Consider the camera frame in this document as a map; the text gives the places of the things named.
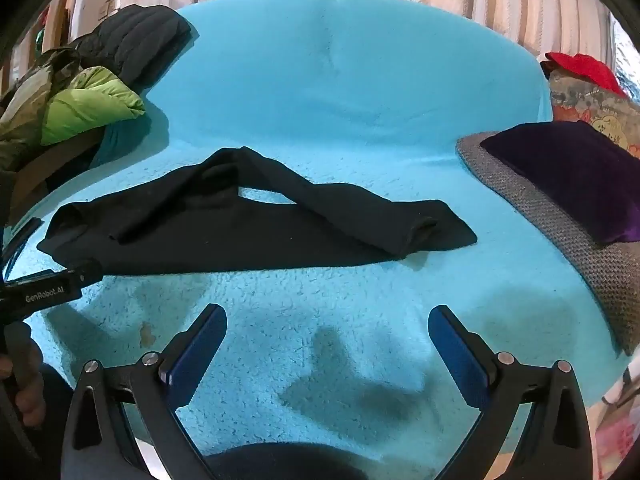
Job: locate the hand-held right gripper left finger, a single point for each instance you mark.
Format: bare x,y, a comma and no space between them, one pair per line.
200,355

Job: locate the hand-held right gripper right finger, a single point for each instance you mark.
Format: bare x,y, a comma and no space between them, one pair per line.
460,360

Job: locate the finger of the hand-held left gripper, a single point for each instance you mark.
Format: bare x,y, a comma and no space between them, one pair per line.
90,274

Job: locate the black pants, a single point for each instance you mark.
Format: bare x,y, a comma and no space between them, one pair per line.
225,230

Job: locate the person's left hand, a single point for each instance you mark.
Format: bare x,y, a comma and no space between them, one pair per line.
27,385

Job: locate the brown cloth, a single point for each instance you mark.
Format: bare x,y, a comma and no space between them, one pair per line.
55,160

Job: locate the grey woven cushion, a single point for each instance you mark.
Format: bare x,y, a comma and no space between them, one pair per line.
575,260

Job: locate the lime green jacket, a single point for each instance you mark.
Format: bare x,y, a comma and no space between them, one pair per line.
85,105

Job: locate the olive camouflage jacket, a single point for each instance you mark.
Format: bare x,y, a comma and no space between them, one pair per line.
25,105

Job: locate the purple velvet pillow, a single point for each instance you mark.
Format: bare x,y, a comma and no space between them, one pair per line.
570,175

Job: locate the black puffer jacket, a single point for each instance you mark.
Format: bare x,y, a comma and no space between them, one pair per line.
135,40

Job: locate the turquoise fleece blanket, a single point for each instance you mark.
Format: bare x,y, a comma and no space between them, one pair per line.
340,110

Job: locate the floral printed pillow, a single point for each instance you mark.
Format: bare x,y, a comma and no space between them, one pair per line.
595,105

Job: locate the red cloth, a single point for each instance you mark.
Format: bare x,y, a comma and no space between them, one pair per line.
585,67

